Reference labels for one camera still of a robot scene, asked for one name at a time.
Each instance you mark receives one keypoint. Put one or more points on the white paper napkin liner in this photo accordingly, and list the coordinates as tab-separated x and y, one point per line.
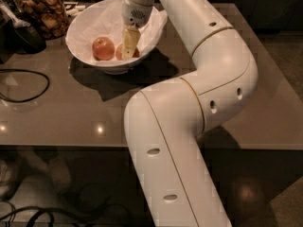
104	19

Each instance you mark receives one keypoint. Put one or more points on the white bowl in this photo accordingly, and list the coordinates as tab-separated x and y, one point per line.
88	29

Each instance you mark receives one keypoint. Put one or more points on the black appliance with scoop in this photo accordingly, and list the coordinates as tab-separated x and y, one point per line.
17	35

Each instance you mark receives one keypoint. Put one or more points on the red apple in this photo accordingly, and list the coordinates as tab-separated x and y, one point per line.
119	53
103	48

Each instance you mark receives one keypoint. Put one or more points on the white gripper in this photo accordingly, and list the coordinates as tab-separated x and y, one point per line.
136	13

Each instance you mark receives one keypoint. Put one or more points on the glass jar of dried chips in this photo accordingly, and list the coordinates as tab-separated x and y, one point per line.
49	16

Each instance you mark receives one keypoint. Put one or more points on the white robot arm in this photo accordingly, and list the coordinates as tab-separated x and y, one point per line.
162	121

